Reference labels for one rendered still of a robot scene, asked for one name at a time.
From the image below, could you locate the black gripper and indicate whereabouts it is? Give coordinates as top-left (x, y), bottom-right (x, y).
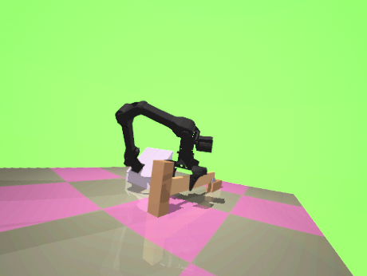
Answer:
top-left (166, 149), bottom-right (208, 191)

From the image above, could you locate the long wooden rail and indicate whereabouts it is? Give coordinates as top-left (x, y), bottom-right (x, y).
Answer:
top-left (170, 172), bottom-right (215, 195)

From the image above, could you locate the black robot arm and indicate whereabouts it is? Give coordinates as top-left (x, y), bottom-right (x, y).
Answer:
top-left (115, 100), bottom-right (214, 174)

